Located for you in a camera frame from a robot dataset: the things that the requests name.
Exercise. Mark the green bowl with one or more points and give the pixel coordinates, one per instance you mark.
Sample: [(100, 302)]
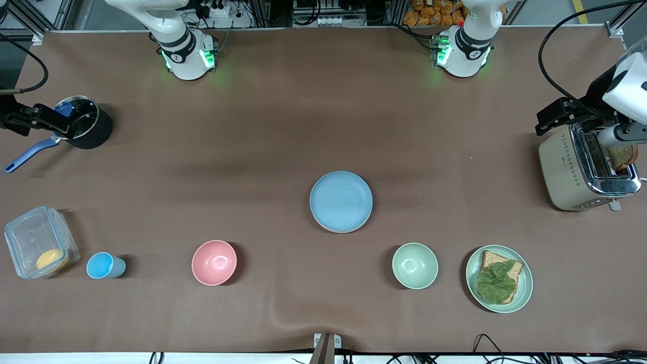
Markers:
[(415, 266)]

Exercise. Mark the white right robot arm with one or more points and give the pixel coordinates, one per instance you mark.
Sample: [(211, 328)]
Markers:
[(184, 55)]

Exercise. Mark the blue plate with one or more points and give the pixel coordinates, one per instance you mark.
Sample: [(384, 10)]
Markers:
[(341, 202)]

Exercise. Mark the glass lid blue knob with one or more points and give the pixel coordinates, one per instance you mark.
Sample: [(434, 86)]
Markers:
[(85, 120)]

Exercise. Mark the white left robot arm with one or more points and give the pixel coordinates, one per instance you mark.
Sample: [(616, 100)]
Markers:
[(465, 55)]

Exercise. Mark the white power strip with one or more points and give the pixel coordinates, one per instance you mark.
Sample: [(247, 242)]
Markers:
[(331, 21)]

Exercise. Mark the green lettuce leaf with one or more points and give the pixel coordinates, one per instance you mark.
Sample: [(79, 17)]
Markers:
[(495, 283)]

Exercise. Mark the blue cup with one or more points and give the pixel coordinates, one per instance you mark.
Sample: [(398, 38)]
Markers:
[(101, 265)]

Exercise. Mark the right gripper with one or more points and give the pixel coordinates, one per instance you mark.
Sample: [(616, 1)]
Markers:
[(7, 120)]

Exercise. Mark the brown toast slice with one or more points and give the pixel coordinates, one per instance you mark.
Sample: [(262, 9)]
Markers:
[(620, 156)]

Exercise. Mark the clear plastic container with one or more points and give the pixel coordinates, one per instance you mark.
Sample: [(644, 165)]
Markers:
[(30, 237)]

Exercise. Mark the beige chrome toaster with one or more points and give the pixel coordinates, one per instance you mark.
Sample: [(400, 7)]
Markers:
[(561, 172)]

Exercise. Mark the yellow round fruit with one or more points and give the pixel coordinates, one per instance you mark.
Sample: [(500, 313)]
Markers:
[(50, 260)]

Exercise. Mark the brown table cloth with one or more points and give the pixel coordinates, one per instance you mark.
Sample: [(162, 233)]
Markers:
[(303, 126)]

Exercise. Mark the pink bowl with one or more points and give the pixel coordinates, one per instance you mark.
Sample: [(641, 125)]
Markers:
[(214, 263)]

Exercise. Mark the aluminium frame profile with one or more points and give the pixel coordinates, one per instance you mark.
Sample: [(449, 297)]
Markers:
[(615, 29)]

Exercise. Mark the brown bread slice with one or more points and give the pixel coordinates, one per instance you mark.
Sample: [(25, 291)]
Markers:
[(491, 259)]

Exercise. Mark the grey metal camera bracket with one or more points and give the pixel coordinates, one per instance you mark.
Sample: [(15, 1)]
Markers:
[(326, 349)]

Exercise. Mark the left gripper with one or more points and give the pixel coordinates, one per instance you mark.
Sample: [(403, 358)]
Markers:
[(590, 107)]

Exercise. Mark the orange snack packets pile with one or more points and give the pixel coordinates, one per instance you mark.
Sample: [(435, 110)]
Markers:
[(434, 12)]

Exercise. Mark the green plate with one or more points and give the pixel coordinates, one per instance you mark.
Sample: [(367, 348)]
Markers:
[(524, 288)]

